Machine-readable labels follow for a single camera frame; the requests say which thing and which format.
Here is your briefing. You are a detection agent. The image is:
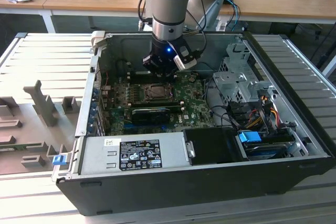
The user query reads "metal socket cover frame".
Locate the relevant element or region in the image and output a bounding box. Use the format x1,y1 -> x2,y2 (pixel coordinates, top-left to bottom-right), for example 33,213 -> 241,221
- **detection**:
142,83 -> 174,101

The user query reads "black RAM slot row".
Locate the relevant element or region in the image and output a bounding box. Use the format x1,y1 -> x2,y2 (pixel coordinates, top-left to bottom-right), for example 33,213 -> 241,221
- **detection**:
128,99 -> 185,112
129,71 -> 177,84

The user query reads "CPU socket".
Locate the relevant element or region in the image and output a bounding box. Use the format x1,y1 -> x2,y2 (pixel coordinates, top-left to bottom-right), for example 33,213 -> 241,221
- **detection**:
141,82 -> 176,102

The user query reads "green motherboard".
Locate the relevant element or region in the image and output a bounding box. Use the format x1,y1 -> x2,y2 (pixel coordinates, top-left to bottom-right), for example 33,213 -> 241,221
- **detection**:
101,71 -> 218,137

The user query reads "black graphics card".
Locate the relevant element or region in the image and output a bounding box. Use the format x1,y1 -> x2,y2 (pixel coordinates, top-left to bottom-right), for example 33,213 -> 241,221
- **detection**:
130,107 -> 171,125

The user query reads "pale blue teach pendant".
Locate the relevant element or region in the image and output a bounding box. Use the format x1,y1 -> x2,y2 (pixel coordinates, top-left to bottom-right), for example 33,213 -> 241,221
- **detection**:
198,0 -> 224,30

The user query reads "silver metal drive cage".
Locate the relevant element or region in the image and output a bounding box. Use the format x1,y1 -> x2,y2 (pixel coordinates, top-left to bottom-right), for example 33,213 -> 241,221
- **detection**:
212,42 -> 274,104

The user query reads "silver power supply unit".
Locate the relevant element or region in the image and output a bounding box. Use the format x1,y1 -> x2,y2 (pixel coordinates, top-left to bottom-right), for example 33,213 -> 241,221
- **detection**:
78,132 -> 192,175

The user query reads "blue disk carrier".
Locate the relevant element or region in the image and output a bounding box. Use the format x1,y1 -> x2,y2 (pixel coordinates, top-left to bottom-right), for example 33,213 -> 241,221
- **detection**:
238,130 -> 262,145

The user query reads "black open PC case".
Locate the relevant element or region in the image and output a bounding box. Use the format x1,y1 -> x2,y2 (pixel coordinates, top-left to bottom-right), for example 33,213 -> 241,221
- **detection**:
51,31 -> 336,217

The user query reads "small blue case latch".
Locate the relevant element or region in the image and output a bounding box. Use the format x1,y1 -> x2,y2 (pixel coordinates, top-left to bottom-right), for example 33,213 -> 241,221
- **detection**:
52,154 -> 66,166

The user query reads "brown parts rack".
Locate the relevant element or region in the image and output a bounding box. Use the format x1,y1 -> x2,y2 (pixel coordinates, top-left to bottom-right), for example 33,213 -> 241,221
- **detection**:
0,79 -> 82,175

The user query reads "green RAM stick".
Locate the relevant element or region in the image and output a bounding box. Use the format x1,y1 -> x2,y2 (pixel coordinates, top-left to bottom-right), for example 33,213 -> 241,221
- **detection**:
0,143 -> 44,152

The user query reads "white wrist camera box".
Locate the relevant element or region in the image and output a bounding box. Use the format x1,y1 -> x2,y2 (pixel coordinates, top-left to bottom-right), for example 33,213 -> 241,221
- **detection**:
172,46 -> 198,71

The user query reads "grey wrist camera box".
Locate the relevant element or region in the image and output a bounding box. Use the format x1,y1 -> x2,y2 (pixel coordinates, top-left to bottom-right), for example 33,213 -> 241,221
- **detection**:
139,18 -> 153,31

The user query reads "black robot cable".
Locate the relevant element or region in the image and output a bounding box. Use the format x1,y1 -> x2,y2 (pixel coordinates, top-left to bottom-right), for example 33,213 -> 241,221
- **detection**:
137,0 -> 208,57

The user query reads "beige case release handle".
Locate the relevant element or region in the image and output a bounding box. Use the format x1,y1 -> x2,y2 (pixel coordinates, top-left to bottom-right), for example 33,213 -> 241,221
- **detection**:
90,30 -> 107,57

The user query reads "thin blue cable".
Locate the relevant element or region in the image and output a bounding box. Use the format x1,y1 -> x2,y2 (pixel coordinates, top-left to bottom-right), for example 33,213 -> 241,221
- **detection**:
222,0 -> 242,32

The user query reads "coloured power wire bundle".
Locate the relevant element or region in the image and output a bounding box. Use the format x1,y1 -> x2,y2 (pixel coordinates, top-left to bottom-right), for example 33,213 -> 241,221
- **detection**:
248,94 -> 279,131

